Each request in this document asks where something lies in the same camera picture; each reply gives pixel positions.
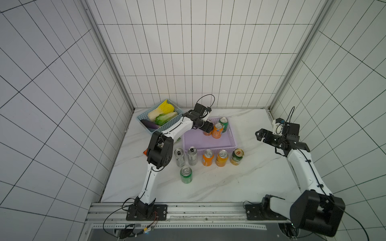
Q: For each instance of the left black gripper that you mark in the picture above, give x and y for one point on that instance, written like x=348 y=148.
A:
x=207 y=127

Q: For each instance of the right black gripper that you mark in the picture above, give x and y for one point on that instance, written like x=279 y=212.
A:
x=268 y=138

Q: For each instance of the orange Fanta can back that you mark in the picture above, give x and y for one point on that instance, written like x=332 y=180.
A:
x=217 y=131

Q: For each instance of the orange fanta can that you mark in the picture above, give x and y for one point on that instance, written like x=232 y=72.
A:
x=217 y=131
x=207 y=157

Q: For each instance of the green Sprite can back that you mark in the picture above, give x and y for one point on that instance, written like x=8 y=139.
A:
x=224 y=122

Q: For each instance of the green sprite can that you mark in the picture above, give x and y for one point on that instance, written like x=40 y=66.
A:
x=224 y=122
x=186 y=174

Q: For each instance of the tall silver can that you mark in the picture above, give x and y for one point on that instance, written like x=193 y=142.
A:
x=192 y=156

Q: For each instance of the orange Fanta can front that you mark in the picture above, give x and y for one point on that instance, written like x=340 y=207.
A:
x=207 y=157

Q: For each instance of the green gold-top can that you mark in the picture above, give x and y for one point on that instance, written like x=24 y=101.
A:
x=237 y=156

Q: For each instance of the orange Schweppes can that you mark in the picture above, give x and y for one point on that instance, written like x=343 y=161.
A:
x=222 y=158

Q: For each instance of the small silver can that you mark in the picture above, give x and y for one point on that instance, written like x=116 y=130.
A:
x=180 y=157

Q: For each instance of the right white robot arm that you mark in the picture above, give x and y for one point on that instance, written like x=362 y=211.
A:
x=316 y=209

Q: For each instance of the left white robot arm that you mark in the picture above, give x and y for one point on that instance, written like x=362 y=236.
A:
x=159 y=154

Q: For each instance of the purple plastic basket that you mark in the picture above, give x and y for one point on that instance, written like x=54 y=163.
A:
x=196 y=138

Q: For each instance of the blue plastic basket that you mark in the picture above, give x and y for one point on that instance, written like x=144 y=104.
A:
x=144 y=116

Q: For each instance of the yellow napa cabbage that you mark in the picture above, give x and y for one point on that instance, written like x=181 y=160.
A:
x=164 y=108

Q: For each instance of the green lettuce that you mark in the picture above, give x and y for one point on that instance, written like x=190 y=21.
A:
x=164 y=118

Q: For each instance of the purple eggplant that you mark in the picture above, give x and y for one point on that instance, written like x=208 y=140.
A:
x=150 y=125

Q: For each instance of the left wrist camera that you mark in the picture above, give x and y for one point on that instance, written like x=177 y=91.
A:
x=202 y=110

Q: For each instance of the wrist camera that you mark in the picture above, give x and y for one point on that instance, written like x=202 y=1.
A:
x=278 y=121
x=202 y=110

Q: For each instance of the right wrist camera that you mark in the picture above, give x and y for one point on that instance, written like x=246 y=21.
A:
x=278 y=121

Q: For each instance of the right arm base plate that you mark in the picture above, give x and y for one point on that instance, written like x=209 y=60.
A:
x=256 y=212

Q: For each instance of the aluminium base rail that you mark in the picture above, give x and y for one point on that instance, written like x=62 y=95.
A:
x=179 y=215

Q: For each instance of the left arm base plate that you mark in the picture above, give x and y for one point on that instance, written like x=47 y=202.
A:
x=147 y=213

